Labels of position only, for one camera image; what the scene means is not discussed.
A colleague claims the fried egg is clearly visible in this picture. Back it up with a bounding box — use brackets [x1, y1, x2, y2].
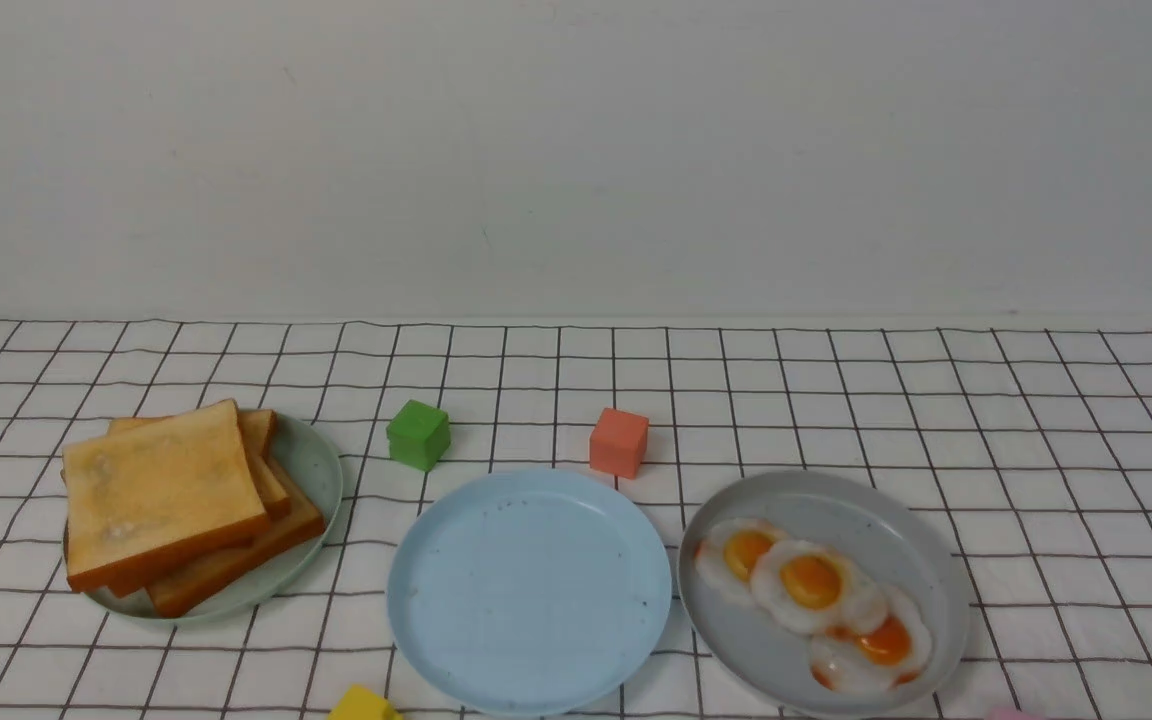
[808, 583, 934, 697]
[749, 539, 890, 635]
[692, 518, 791, 609]

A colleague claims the white checkered tablecloth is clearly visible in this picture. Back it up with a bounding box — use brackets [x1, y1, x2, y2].
[0, 320, 1152, 719]

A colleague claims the light blue plate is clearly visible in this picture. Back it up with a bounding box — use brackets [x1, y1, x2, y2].
[387, 468, 673, 719]

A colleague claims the orange cube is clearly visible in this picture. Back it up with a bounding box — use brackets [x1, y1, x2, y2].
[588, 407, 650, 479]

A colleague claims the yellow cube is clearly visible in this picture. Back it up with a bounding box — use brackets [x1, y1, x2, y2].
[326, 685, 404, 720]

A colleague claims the grey plate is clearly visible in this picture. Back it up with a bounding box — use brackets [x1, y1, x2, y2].
[676, 471, 972, 719]

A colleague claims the green cube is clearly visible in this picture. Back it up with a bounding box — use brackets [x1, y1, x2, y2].
[387, 400, 450, 473]

